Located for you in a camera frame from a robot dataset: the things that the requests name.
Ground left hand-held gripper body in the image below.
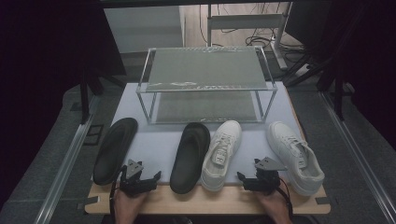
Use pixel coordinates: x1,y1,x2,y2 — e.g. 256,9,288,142
120,159,157,197

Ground black floor cables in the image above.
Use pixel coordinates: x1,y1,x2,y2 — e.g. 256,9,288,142
244,28,305,56

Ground right hand-held gripper cable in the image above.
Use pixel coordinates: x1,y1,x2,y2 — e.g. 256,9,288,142
278,176,294,219

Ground person's right hand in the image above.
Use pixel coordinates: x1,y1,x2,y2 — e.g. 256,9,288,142
258,186,294,224

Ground two-tier metal shoe rack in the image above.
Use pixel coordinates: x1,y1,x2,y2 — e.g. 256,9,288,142
135,46,278,125

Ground person's left hand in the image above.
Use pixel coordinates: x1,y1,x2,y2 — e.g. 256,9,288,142
113,189,149,224

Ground aluminium rail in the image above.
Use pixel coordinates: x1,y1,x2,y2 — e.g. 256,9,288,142
320,91,396,224
33,94,101,224

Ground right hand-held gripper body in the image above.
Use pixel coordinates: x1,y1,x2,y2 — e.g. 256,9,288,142
244,157,288,196

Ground white metal stand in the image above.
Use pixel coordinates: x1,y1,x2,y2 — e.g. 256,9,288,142
206,2,290,71

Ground hand-held gripper cable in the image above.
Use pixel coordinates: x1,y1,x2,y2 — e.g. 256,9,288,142
278,176,294,219
108,166,126,224

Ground left hand-held gripper cable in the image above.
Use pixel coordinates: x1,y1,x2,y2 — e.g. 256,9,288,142
108,166,126,224

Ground black stand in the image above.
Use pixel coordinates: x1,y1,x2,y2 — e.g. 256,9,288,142
78,68,126,125
283,51,347,121

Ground white sneaker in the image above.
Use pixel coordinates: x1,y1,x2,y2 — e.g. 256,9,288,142
266,120,326,197
200,119,243,192

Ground dark curtain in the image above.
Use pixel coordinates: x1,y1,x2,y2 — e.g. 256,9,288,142
285,0,396,151
0,0,127,208

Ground black slipper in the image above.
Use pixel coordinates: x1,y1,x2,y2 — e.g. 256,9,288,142
169,121,211,195
92,117,139,187

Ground grey cabinet panel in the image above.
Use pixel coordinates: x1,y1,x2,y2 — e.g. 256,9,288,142
104,6,185,54

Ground pale grey board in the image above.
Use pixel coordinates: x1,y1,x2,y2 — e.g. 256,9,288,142
91,81,307,187

